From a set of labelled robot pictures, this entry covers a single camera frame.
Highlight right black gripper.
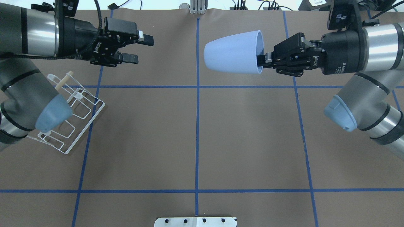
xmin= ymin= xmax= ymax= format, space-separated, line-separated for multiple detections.
xmin=257 ymin=32 xmax=325 ymax=77

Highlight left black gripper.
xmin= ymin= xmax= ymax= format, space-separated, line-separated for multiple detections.
xmin=90 ymin=18 xmax=154 ymax=67

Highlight light blue plastic cup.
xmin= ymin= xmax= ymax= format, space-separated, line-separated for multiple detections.
xmin=204 ymin=30 xmax=264 ymax=74

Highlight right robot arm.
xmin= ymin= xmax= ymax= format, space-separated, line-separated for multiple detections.
xmin=256 ymin=0 xmax=404 ymax=159

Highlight white mounting plate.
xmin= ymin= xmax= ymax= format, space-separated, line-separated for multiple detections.
xmin=154 ymin=217 xmax=238 ymax=227

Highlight white wire cup holder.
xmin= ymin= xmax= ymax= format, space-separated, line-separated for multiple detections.
xmin=28 ymin=71 xmax=105 ymax=154

